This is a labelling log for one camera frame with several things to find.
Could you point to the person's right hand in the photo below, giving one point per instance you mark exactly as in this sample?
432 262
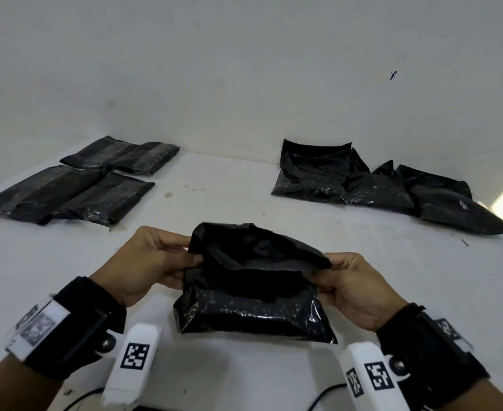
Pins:
362 291

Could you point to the person's left hand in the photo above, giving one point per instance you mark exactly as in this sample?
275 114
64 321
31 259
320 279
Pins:
140 261

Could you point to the glossy black plastic bag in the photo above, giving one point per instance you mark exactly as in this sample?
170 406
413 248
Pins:
106 201

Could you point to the crinkled black plastic bag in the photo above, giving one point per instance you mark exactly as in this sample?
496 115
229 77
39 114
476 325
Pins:
148 160

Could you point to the row of black plastic packets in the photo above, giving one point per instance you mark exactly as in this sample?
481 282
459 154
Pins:
362 184

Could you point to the black packet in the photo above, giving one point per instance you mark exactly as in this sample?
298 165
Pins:
251 312

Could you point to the person's left forearm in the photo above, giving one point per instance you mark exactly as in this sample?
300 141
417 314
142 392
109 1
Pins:
16 385

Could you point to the person's right forearm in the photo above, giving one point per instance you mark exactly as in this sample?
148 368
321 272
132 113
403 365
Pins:
491 398

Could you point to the black left wristband with markers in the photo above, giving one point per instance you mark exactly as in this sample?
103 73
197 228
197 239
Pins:
84 321

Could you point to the black wristband with markers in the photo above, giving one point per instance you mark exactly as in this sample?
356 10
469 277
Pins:
431 351
84 321

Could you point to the black right wristband with markers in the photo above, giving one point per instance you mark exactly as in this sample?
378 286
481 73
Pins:
431 351

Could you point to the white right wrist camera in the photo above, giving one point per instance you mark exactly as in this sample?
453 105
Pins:
362 351

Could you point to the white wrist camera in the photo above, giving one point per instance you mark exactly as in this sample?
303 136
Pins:
362 351
129 380

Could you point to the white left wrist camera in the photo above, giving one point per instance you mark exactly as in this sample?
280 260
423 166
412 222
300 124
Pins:
129 380

